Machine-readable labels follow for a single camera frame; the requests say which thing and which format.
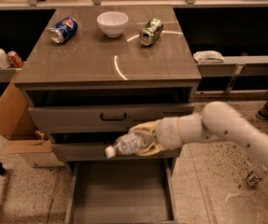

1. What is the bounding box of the clear plastic water bottle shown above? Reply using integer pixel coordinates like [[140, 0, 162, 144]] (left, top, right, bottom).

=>
[[105, 132, 154, 158]]

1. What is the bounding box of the top grey drawer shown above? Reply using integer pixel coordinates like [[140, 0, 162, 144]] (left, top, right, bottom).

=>
[[28, 104, 193, 133]]

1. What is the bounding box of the grey drawer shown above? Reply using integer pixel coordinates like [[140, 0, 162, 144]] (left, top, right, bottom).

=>
[[28, 104, 193, 133], [64, 159, 178, 224], [51, 142, 181, 162]]

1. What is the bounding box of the brown cardboard box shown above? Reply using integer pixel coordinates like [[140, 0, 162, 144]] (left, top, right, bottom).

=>
[[0, 73, 63, 167]]

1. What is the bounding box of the red soda can right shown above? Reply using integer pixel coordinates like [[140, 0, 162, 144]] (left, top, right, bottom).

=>
[[7, 50, 23, 68]]

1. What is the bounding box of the green soda can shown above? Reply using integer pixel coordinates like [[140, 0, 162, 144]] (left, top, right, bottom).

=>
[[139, 18, 163, 46]]

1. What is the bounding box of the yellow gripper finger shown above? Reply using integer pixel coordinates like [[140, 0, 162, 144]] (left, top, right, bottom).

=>
[[136, 141, 164, 157], [129, 121, 157, 141]]

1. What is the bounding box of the middle grey drawer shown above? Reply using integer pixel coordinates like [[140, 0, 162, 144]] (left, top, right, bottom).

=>
[[51, 142, 181, 162]]

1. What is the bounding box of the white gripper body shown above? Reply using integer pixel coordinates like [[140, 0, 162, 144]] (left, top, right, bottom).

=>
[[155, 113, 204, 150]]

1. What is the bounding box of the grey shelf rail right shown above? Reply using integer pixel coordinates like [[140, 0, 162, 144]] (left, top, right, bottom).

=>
[[197, 56, 268, 77]]

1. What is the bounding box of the white ceramic bowl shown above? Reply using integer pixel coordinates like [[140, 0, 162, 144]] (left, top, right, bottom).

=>
[[96, 11, 129, 37]]

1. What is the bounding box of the plastic bottle on floor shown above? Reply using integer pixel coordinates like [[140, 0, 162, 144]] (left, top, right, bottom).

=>
[[246, 166, 268, 188]]

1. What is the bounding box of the grey drawer cabinet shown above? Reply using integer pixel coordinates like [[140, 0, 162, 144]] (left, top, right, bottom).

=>
[[14, 5, 202, 224]]

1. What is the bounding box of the blue Pepsi can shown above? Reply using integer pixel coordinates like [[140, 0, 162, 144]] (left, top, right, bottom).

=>
[[49, 17, 78, 44]]

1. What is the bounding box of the folded white cloth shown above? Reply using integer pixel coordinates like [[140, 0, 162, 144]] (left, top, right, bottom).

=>
[[193, 50, 225, 63]]

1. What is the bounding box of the bottom grey drawer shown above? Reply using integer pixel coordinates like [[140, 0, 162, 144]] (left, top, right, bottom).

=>
[[64, 159, 178, 224]]

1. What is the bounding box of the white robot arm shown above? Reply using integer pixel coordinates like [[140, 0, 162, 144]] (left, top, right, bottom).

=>
[[130, 102, 268, 171]]

